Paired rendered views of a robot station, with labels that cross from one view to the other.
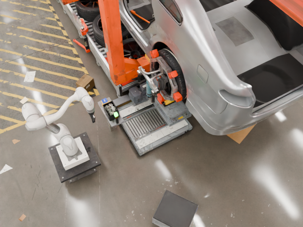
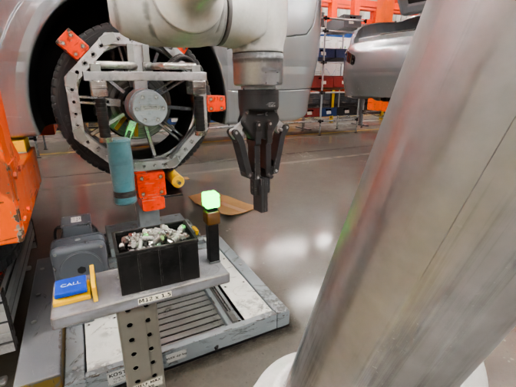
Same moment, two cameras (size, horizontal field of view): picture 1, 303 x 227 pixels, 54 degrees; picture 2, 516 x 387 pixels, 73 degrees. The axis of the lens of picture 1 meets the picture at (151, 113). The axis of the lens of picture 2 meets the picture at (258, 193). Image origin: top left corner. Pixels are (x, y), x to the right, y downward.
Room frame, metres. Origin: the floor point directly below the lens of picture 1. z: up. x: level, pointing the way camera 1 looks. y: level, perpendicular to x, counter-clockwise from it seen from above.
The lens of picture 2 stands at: (1.75, 1.32, 0.96)
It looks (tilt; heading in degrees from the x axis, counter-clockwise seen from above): 18 degrees down; 274
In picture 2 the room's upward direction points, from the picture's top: straight up
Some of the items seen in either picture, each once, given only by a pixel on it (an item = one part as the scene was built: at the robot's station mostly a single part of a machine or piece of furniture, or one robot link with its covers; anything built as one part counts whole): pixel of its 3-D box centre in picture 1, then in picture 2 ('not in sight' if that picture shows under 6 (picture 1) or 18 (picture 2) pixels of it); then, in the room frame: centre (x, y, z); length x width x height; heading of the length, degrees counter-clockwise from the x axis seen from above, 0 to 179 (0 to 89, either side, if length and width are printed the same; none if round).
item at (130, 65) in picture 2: (150, 67); (114, 56); (2.34, 0.02, 1.03); 0.19 x 0.18 x 0.11; 121
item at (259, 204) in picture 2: not in sight; (258, 194); (1.79, 0.66, 0.74); 0.03 x 0.01 x 0.07; 127
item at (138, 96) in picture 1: (144, 93); (83, 259); (2.54, 0.11, 0.26); 0.42 x 0.18 x 0.35; 121
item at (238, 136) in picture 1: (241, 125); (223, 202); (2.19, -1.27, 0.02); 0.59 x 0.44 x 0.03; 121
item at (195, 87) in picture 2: (155, 91); (196, 87); (2.07, -0.04, 0.93); 0.09 x 0.05 x 0.05; 121
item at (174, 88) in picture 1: (162, 79); (142, 105); (2.32, -0.13, 0.85); 0.54 x 0.07 x 0.54; 31
